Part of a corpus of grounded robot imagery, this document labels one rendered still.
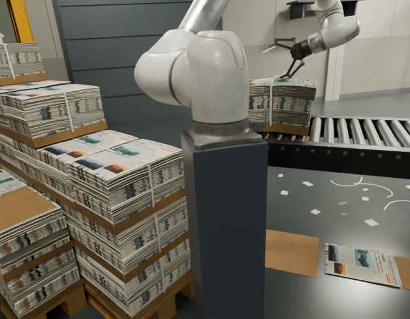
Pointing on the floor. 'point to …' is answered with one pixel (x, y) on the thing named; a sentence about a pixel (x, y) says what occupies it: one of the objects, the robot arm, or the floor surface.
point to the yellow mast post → (20, 21)
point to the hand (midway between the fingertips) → (269, 64)
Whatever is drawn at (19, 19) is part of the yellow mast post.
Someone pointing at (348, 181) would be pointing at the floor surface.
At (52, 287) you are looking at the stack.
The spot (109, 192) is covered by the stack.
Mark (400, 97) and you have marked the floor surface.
